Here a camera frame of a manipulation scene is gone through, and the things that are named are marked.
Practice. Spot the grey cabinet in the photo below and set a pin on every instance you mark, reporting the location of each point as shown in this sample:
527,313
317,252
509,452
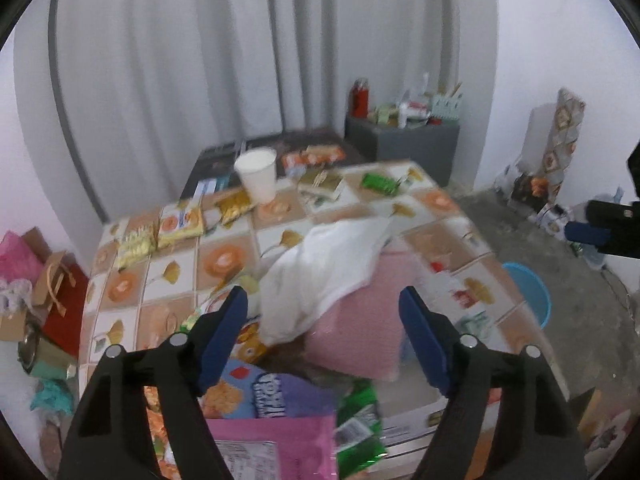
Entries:
405,147

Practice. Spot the orange and yellow noodle packet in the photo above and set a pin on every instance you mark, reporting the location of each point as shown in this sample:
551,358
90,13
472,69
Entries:
181,225

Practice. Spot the white bottle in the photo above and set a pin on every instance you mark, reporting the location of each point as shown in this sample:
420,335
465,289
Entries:
404,115

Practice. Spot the large green snack packet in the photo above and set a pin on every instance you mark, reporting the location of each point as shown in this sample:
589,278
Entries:
357,430

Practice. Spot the pink towel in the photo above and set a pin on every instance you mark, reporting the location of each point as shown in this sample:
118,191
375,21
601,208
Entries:
360,330

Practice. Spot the white cloth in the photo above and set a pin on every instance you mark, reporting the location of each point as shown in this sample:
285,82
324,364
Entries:
325,265

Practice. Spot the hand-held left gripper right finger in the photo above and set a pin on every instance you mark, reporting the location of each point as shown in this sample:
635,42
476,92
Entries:
425,346

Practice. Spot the teal pen holder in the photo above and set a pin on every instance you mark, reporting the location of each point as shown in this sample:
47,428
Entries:
445,107

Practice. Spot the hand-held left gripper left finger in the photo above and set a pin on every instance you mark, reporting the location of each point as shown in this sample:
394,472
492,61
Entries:
225,341

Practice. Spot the gold foil packet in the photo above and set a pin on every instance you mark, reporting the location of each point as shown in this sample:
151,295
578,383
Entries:
234,207

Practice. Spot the gold and white packet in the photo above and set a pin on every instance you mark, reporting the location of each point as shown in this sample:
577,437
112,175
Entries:
321,185

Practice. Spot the pink plastic bag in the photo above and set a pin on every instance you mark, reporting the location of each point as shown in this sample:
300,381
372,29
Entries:
17,257

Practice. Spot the dark printed box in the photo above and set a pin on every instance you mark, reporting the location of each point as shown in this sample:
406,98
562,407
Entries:
310,139

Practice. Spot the purple biscuit bag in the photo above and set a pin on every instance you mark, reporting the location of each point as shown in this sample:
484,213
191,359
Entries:
280,390

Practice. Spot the teal plastic bag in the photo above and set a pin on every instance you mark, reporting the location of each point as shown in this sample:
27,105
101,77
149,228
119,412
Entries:
50,397

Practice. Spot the grey curtain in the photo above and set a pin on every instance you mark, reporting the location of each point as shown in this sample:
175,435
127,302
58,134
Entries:
175,60

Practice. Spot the orange biscuit bag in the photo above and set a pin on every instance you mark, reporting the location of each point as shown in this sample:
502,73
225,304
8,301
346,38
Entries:
250,342

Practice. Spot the metal bowl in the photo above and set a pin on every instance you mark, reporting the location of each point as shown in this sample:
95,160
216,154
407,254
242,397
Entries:
27,350

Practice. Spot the tile pattern tablecloth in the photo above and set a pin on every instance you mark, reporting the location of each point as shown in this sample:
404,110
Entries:
225,265

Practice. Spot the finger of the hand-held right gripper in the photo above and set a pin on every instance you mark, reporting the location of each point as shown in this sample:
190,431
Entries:
587,233

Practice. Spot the blue plastic bin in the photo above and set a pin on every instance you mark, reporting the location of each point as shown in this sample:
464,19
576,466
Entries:
531,295

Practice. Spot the pink snack bag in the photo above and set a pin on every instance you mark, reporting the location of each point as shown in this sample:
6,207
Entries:
280,447

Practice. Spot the cardboard box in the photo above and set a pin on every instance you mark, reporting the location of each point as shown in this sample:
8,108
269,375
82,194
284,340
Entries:
12,325

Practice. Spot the orange and black bag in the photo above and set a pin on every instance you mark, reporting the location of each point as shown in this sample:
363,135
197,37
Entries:
530,190

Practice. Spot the small green snack packet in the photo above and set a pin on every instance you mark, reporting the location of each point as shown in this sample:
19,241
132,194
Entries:
379,183

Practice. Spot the yellow snack packet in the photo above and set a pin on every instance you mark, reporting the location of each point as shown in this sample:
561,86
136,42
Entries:
133,249

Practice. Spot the teal box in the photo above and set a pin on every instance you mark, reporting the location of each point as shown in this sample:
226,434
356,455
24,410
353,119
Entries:
52,360

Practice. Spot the red bottle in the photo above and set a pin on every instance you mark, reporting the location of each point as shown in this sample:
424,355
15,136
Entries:
360,100

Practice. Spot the red paper gift bag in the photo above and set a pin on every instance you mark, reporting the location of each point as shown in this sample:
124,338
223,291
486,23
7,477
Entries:
65,310

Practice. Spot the blue and white small packet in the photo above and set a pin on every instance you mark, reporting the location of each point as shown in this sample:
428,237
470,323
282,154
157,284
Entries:
212,185

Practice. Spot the white paper cup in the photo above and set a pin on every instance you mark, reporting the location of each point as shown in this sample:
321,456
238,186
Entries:
257,175

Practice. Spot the orange snack packet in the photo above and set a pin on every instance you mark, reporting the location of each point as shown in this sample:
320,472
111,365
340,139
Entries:
312,158

